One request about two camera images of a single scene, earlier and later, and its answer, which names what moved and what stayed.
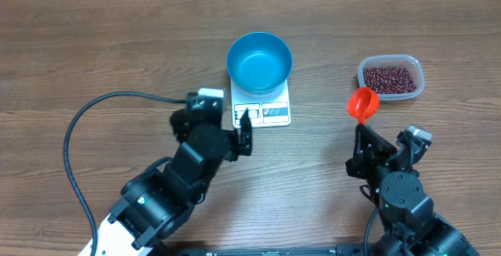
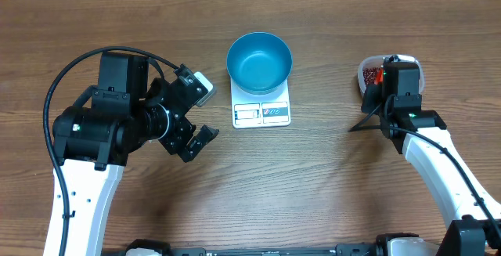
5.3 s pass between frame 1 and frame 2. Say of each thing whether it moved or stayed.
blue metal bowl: stayed
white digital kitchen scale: stayed
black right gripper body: moved
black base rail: stayed
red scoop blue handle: moved
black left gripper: moved
